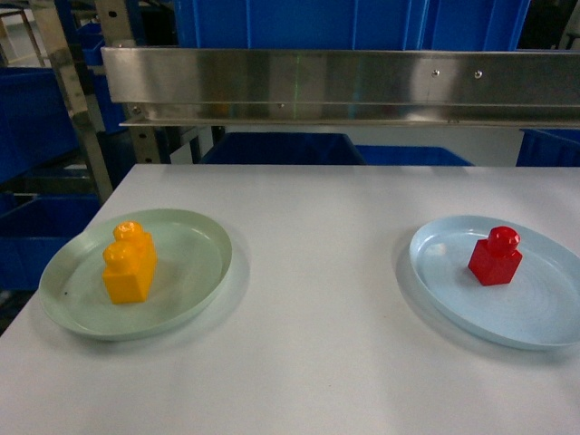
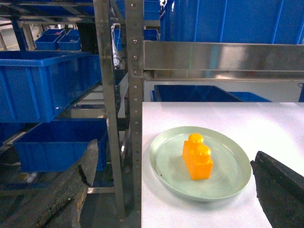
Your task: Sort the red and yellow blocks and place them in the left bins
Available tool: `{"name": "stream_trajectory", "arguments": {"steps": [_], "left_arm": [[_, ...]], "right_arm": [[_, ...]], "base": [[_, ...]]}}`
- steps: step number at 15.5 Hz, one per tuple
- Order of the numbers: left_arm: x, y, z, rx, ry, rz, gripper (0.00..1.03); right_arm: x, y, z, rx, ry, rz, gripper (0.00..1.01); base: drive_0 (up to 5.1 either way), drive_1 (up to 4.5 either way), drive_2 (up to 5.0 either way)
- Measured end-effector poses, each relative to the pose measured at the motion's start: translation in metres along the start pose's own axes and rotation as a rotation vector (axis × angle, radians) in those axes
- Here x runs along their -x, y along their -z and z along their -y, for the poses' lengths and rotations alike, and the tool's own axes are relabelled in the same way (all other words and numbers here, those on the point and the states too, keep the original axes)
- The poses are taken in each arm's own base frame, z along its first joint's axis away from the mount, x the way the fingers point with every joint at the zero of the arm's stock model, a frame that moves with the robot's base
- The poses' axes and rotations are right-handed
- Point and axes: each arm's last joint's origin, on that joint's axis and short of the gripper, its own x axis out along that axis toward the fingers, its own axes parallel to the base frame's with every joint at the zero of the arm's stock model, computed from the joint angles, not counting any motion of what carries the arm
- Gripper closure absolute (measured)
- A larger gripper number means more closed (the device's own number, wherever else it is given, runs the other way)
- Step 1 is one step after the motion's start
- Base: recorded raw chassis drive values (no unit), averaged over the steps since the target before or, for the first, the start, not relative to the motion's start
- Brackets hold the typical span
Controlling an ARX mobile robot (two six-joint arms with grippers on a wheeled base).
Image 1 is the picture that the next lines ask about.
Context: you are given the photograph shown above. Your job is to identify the yellow two-stud toy block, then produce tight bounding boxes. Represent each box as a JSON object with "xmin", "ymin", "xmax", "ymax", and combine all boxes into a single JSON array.
[{"xmin": 102, "ymin": 220, "xmax": 158, "ymax": 305}]

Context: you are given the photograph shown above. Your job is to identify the red one-stud toy block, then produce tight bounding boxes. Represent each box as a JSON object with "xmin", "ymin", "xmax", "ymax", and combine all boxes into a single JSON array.
[{"xmin": 468, "ymin": 226, "xmax": 523, "ymax": 286}]

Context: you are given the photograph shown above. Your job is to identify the blue bin behind table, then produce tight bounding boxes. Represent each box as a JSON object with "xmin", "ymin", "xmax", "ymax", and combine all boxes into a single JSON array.
[{"xmin": 202, "ymin": 132, "xmax": 365, "ymax": 166}]

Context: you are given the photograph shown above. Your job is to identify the light green plate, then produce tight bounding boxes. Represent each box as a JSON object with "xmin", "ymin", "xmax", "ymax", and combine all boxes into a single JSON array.
[{"xmin": 37, "ymin": 208, "xmax": 232, "ymax": 341}]

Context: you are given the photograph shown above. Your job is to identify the stainless steel shelf beam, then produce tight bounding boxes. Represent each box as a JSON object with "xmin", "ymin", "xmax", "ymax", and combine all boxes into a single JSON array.
[{"xmin": 102, "ymin": 47, "xmax": 579, "ymax": 128}]

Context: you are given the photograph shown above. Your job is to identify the large blue bin top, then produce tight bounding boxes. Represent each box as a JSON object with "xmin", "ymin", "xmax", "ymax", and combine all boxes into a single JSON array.
[{"xmin": 174, "ymin": 0, "xmax": 529, "ymax": 52}]

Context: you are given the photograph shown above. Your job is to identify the blue bin lower left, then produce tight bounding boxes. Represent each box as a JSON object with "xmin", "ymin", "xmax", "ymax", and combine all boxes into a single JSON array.
[{"xmin": 1, "ymin": 195, "xmax": 100, "ymax": 291}]

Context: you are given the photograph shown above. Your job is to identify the blue bin far right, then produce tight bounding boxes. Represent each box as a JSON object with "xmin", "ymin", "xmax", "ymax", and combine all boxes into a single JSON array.
[{"xmin": 517, "ymin": 129, "xmax": 579, "ymax": 168}]

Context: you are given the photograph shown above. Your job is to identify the light blue plate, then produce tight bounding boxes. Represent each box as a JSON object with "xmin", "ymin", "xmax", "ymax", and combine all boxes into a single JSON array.
[{"xmin": 409, "ymin": 216, "xmax": 579, "ymax": 350}]

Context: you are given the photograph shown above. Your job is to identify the blue bin left shelf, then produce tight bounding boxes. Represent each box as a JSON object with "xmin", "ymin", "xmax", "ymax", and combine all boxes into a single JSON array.
[{"xmin": 1, "ymin": 67, "xmax": 78, "ymax": 182}]

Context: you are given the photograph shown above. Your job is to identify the metal rack upright post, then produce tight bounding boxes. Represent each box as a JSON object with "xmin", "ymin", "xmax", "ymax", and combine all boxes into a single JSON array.
[{"xmin": 31, "ymin": 1, "xmax": 113, "ymax": 203}]

